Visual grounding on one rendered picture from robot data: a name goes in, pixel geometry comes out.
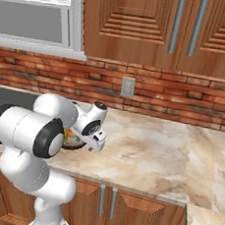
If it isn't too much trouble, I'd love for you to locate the hot dog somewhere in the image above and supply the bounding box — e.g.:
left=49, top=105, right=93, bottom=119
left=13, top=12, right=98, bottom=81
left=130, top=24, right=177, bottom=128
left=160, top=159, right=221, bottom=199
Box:
left=64, top=129, right=75, bottom=140

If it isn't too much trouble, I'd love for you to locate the dark grey sink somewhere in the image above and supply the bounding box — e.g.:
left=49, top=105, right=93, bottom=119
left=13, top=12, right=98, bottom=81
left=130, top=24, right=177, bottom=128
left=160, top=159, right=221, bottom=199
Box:
left=0, top=85, right=41, bottom=143

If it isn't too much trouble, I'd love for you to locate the grey cupboard handle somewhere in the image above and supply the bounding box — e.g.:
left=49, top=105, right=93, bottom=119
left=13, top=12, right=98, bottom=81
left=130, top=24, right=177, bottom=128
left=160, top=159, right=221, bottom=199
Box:
left=107, top=187, right=120, bottom=221
left=167, top=0, right=188, bottom=56
left=185, top=0, right=210, bottom=60
left=95, top=184, right=108, bottom=217

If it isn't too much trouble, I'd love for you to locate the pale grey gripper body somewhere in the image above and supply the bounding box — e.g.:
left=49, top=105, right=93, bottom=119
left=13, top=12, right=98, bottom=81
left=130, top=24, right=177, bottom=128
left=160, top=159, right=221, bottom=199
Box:
left=78, top=131, right=108, bottom=154

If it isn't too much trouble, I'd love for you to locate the dark bowl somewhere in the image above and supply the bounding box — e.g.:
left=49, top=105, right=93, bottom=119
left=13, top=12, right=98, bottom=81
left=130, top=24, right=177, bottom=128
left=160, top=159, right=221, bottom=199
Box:
left=60, top=127, right=90, bottom=153

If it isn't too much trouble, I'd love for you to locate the white framed window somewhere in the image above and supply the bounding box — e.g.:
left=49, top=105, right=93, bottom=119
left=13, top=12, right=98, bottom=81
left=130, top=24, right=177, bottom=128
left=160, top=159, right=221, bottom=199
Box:
left=0, top=0, right=95, bottom=62

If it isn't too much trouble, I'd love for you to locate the grey upper cupboard handle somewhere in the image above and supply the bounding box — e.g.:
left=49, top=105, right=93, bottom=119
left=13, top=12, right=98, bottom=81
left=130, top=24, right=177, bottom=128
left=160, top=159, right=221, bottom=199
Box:
left=185, top=0, right=210, bottom=60
left=167, top=0, right=188, bottom=56

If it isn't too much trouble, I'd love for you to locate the grey wall socket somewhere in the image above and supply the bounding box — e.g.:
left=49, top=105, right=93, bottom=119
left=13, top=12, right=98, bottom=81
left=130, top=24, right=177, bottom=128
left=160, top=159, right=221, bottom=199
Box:
left=119, top=75, right=138, bottom=99

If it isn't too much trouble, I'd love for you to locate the grey lower cupboard handle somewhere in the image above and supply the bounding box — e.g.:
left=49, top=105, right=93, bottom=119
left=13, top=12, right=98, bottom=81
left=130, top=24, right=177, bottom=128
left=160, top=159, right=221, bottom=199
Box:
left=95, top=184, right=108, bottom=217
left=107, top=187, right=120, bottom=221

